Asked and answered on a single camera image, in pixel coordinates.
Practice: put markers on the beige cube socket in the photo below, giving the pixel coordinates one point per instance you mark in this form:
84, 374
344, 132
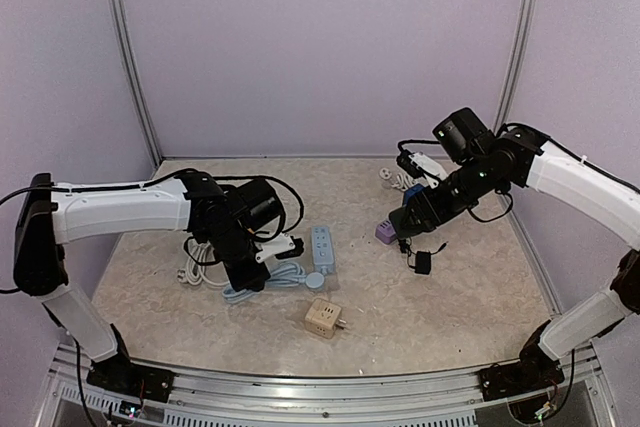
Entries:
324, 318

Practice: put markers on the purple power strip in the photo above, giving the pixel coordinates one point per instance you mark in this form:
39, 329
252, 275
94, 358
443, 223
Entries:
385, 232

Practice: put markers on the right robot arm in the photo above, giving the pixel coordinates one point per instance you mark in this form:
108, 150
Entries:
521, 155

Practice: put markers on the blue cube socket adapter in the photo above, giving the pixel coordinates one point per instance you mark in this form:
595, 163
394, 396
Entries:
410, 192

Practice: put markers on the aluminium front frame rail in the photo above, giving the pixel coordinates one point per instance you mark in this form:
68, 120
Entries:
201, 397

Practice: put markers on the right aluminium corner post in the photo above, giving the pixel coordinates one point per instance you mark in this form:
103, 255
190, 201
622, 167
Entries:
515, 63

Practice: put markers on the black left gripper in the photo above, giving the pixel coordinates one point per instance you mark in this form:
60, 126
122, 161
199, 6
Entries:
254, 280

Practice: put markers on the aluminium corner post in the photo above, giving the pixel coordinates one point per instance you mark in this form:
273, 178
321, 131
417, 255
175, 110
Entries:
515, 63
132, 77

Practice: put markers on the left aluminium corner post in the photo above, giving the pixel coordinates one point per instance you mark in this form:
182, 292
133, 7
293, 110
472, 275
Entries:
132, 77

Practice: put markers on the black power adapter with cable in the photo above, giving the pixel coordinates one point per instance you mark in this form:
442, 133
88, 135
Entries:
420, 262

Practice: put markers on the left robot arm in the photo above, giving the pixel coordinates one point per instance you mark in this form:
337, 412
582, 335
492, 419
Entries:
243, 225

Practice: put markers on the light blue power strip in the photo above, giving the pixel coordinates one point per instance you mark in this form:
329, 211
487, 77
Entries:
323, 255

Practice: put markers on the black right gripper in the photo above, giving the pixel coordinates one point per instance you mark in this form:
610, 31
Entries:
420, 208

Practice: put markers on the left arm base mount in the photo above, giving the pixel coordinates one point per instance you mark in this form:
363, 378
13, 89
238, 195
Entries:
119, 374

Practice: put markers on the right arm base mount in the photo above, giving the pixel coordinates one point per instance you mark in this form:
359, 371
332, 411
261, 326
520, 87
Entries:
534, 370

